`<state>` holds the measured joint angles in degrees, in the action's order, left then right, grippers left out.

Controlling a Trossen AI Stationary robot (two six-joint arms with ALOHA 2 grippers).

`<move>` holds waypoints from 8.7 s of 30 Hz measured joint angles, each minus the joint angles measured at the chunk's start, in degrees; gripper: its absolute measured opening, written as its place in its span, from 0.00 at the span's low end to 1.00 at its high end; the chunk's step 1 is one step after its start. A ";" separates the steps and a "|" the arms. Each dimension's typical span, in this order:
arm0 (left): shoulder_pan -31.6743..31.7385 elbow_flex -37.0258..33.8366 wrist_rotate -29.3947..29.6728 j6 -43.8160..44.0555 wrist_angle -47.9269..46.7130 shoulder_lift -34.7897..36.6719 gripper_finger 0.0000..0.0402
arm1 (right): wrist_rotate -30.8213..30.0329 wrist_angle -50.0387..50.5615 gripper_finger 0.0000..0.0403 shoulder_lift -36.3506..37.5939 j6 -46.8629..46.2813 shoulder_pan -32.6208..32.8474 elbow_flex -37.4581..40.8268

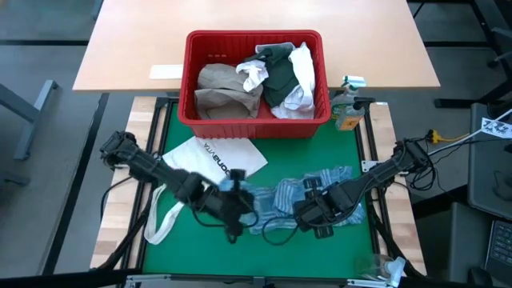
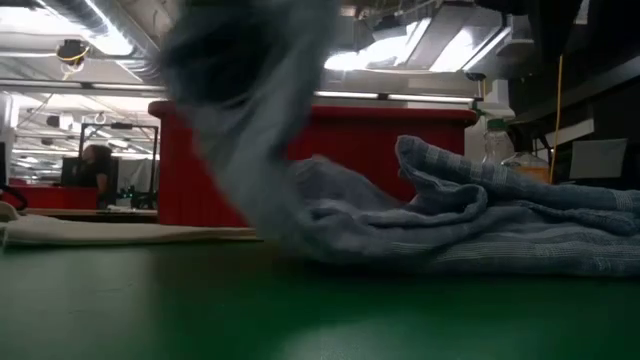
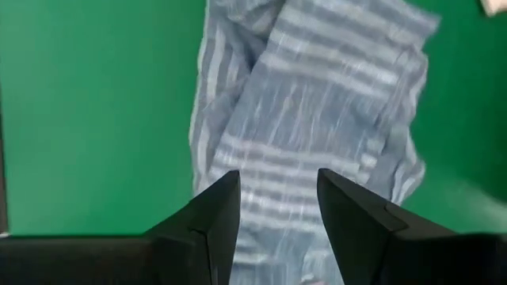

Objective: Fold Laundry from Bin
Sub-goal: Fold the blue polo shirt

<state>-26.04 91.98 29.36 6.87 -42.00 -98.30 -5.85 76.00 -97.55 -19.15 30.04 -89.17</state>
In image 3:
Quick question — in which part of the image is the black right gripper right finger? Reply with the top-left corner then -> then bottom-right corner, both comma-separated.
316,168 -> 507,285

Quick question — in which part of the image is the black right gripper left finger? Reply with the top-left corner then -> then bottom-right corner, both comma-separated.
0,169 -> 242,285

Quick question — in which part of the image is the white printed tote bag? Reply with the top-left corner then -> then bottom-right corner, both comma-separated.
478,0 -> 507,17

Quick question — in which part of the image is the blue white striped towel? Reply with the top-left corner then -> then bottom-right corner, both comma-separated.
189,0 -> 441,285

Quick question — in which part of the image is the green work mat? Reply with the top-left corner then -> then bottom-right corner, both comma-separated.
0,0 -> 507,238

